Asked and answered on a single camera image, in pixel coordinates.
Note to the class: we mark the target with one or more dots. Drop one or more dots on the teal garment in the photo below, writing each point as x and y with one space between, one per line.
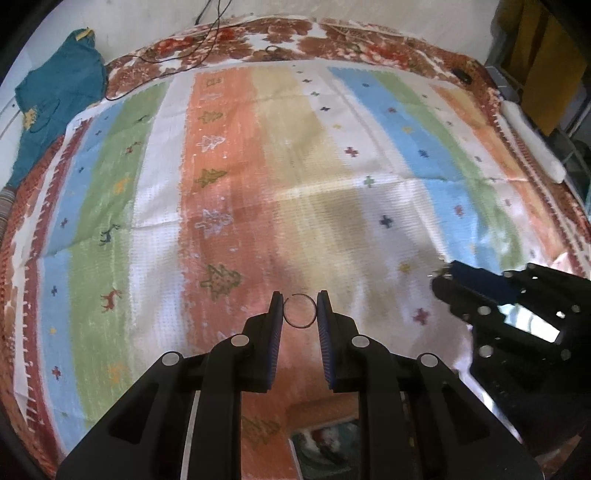
60 83

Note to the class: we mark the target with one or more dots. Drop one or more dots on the white oblong cushion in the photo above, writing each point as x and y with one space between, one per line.
531 138

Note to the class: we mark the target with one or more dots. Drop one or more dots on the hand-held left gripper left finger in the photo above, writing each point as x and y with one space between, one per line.
276 341

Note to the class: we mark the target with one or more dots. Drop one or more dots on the white panel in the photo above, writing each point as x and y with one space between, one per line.
9 120

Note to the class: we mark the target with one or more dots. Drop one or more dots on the grey striped pillow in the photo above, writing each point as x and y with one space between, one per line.
5 203

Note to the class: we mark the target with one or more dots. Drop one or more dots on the metal jewelry box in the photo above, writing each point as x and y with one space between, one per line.
318 447

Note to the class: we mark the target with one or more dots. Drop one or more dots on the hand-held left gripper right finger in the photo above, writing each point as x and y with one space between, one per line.
325 341

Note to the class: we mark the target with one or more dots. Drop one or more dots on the black loop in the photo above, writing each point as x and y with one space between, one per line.
273 50

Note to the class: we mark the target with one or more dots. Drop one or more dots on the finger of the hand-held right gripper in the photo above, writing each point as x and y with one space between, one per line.
461 300
485 282

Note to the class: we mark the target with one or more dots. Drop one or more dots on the small black object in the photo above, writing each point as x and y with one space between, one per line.
461 76

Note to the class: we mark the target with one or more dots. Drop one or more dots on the striped printed mat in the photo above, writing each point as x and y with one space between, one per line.
231 184

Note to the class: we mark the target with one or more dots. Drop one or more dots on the yellow cloth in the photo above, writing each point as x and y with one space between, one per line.
554 69

